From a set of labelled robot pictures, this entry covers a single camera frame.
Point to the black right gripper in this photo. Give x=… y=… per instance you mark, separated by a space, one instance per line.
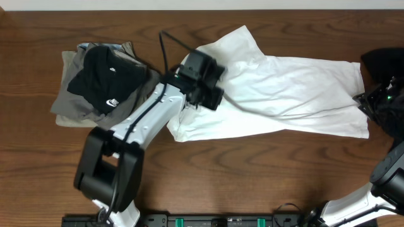
x=368 y=99

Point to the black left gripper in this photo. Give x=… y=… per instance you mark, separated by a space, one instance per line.
x=218 y=95

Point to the white t-shirt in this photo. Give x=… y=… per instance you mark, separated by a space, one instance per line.
x=266 y=93

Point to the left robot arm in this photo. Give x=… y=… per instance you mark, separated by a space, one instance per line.
x=110 y=169

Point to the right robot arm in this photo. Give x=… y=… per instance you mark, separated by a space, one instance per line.
x=383 y=194

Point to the black crumpled garment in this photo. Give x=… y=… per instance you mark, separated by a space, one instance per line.
x=385 y=66

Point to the black Nike t-shirt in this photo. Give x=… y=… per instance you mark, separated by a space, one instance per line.
x=106 y=80

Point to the grey folded garment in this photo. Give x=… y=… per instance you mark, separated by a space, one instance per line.
x=72 y=104

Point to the beige folded garment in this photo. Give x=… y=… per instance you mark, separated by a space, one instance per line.
x=67 y=121

